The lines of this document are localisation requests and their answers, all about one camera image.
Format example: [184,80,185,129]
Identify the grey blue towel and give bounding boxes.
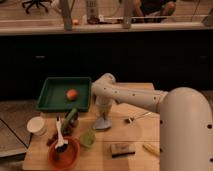
[92,116,112,130]

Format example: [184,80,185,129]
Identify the green plastic tray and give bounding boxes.
[37,77,91,112]

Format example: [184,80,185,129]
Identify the green cucumber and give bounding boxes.
[61,108,78,132]

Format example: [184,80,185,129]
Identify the red orange apple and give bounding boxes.
[66,89,78,101]

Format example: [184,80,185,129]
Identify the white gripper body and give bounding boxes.
[96,96,113,116]

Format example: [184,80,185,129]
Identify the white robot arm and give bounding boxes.
[92,73,213,171]

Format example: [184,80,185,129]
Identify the seated person in background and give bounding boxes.
[132,0,176,23]

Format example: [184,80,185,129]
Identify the red orange bowl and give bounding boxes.
[48,137,80,171]

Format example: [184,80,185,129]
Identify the white paper cup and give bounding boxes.
[27,116,46,136]

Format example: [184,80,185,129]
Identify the black office chair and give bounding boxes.
[21,0,52,14]

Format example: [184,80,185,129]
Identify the white plastic spatula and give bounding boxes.
[55,117,68,152]

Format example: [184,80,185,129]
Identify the sponge with dark base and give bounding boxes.
[110,143,136,157]

